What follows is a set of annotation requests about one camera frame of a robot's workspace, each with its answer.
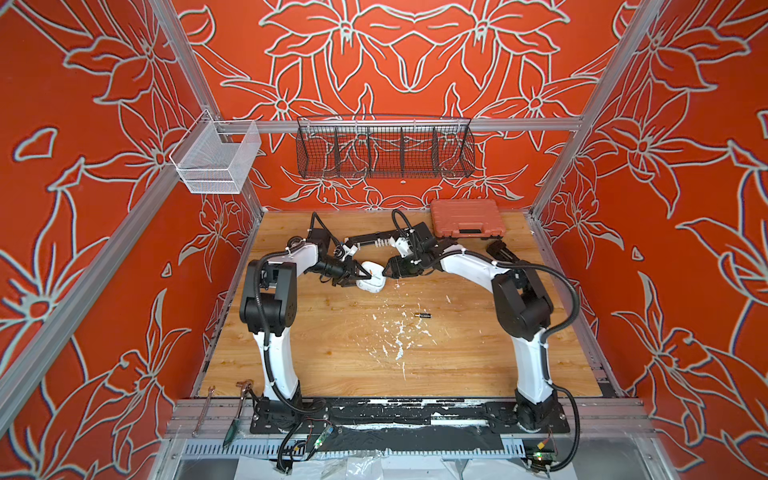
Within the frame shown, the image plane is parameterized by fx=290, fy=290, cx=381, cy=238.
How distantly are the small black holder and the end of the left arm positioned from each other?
489 mm

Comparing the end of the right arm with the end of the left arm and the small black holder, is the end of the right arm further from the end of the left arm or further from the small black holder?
the small black holder

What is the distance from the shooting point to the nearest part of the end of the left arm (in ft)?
2.74

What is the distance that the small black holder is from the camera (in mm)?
1056
